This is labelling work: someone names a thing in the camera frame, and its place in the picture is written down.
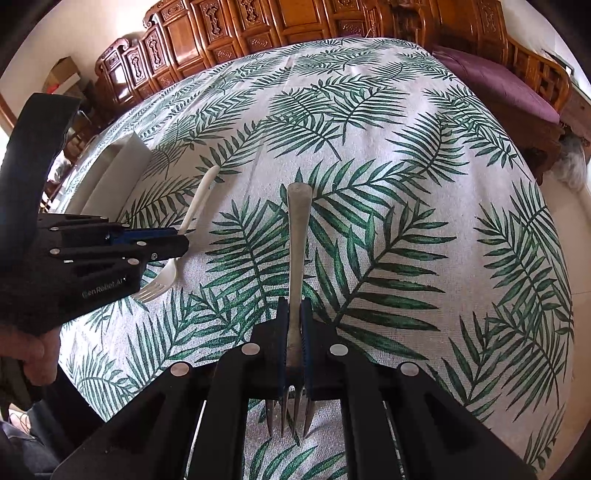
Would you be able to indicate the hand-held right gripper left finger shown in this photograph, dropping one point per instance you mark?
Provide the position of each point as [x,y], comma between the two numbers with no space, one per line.
[282,350]

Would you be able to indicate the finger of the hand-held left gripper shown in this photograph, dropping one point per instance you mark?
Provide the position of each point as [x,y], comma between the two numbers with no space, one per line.
[161,249]
[138,236]

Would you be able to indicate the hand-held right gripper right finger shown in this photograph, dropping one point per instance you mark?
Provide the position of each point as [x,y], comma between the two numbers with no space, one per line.
[307,355]

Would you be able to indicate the white utensil tray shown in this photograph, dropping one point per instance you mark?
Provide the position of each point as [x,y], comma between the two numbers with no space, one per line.
[115,180]

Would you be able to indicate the white plastic fork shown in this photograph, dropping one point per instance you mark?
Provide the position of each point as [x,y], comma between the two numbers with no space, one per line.
[201,194]

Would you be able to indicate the metal fork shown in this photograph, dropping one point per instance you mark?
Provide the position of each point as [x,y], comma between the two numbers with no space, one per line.
[298,221]

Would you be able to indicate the person's left hand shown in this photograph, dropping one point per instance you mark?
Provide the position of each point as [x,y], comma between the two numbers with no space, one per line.
[37,355]

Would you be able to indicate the cardboard box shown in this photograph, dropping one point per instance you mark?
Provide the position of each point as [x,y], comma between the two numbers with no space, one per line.
[62,76]

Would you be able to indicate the carved wooden sofa bench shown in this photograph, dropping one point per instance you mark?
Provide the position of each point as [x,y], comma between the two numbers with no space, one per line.
[221,27]

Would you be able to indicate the leaf print tablecloth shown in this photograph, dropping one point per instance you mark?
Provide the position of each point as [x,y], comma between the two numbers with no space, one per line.
[369,138]

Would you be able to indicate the person's dark trousers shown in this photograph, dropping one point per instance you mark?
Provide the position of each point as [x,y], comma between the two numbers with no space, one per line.
[27,452]

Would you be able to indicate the grey fluffy duster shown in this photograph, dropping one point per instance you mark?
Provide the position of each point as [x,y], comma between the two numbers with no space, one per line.
[572,161]

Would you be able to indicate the purple seat cushion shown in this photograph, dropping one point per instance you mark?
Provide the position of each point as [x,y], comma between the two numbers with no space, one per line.
[498,83]

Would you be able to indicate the carved wooden armchair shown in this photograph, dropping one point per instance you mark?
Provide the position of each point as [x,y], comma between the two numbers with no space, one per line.
[531,60]

